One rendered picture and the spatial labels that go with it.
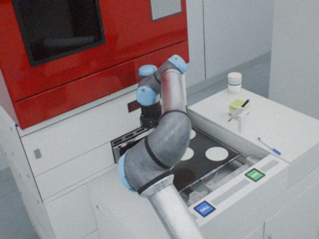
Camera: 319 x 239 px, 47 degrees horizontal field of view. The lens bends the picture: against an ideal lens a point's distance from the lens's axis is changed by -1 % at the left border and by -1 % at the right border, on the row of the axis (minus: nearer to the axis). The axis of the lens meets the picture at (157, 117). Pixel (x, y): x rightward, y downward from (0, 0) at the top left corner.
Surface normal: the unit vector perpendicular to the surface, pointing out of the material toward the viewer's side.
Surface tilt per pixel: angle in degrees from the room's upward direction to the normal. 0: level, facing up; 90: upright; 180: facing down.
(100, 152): 90
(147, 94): 90
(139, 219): 0
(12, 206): 0
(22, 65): 90
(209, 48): 90
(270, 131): 0
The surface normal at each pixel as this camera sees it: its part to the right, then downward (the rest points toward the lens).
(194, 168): -0.10, -0.85
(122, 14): 0.59, 0.36
